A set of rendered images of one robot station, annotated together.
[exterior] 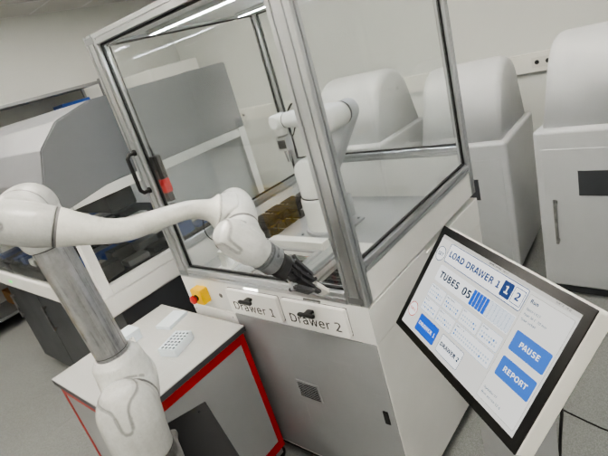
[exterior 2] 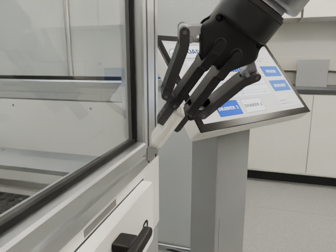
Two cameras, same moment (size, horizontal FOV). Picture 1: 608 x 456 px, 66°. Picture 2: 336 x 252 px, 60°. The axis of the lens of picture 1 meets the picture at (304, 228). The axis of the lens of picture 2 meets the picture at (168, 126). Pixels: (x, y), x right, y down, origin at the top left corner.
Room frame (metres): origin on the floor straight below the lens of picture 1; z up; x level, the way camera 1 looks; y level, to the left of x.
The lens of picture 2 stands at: (1.54, 0.37, 1.12)
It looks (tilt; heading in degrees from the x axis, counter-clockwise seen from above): 12 degrees down; 241
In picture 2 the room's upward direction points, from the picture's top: straight up
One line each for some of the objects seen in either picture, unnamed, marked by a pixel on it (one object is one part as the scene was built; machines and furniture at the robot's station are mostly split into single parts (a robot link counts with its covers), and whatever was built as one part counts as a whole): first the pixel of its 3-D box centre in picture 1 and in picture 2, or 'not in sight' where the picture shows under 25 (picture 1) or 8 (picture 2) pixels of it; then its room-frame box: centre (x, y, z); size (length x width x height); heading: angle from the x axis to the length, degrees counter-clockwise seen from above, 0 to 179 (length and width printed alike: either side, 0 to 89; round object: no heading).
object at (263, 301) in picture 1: (253, 304); not in sight; (1.67, 0.28, 0.87); 0.29 x 0.02 x 0.11; 45
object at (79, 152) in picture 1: (117, 238); not in sight; (3.14, 1.25, 0.89); 1.86 x 1.21 x 1.78; 45
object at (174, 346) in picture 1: (175, 343); not in sight; (1.71, 0.64, 0.78); 0.12 x 0.08 x 0.04; 152
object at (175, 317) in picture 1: (171, 319); not in sight; (1.95, 0.70, 0.77); 0.13 x 0.09 x 0.02; 148
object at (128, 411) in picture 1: (131, 418); not in sight; (1.09, 0.61, 0.95); 0.18 x 0.16 x 0.22; 15
